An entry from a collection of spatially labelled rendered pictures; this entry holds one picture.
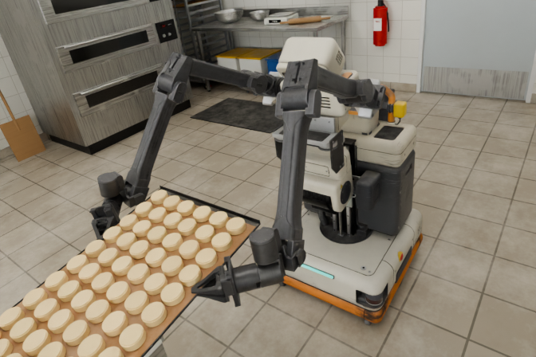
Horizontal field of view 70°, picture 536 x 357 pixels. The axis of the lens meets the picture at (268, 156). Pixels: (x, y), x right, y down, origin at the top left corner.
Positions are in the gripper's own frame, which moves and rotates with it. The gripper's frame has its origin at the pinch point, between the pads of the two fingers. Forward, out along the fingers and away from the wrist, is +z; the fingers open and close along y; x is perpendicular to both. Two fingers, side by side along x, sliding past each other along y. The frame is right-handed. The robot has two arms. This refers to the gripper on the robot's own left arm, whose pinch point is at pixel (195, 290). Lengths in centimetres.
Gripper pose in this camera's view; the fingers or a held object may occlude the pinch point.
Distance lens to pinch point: 92.3
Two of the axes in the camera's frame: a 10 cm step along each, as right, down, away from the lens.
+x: -1.7, -5.1, 8.5
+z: -9.7, 2.2, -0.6
